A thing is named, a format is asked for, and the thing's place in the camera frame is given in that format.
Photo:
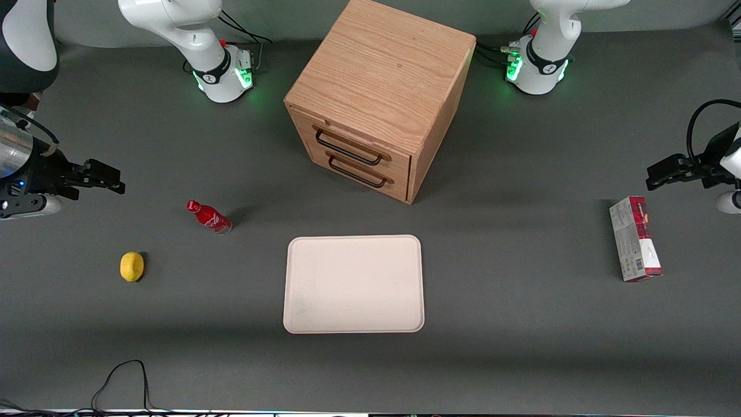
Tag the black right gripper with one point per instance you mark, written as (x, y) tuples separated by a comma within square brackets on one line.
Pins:
[(41, 172)]

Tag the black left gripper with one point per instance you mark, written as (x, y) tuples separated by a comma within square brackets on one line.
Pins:
[(710, 160)]

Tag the wooden drawer with notched edge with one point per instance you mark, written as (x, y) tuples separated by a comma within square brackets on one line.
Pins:
[(359, 142)]

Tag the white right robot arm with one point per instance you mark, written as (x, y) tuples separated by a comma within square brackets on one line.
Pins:
[(173, 23)]

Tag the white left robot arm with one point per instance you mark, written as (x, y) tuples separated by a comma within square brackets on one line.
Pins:
[(550, 35)]

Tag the plain wooden drawer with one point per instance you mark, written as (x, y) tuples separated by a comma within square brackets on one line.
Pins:
[(399, 188)]

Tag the grey and red carton box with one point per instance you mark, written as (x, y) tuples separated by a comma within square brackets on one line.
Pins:
[(635, 240)]

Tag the yellow lemon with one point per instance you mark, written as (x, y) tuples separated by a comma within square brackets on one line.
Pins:
[(132, 267)]

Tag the red cola bottle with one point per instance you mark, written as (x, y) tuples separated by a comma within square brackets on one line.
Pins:
[(209, 217)]

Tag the beige plastic tray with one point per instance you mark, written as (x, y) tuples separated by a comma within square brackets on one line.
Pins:
[(354, 284)]

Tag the oak wooden cabinet body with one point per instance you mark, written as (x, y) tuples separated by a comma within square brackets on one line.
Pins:
[(382, 63)]

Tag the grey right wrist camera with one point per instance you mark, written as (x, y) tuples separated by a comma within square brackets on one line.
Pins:
[(49, 205)]

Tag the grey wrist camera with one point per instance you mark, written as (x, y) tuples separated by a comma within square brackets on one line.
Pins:
[(49, 205), (728, 202)]

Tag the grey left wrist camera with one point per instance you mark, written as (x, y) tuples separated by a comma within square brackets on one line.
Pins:
[(728, 202)]

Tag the aluminium frame rail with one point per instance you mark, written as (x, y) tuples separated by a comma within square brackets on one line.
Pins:
[(734, 11)]

